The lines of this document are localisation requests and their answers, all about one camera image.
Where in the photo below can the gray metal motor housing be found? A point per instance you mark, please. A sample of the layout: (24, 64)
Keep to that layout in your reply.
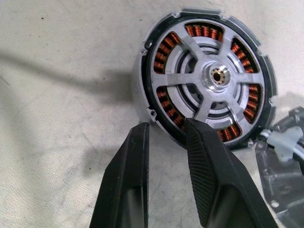
(137, 95)

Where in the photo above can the copper wound motor core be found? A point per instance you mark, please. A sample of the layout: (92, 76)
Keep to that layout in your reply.
(213, 78)

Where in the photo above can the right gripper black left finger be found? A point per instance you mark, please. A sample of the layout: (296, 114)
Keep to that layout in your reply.
(123, 166)

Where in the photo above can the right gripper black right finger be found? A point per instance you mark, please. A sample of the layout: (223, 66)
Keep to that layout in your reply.
(213, 166)

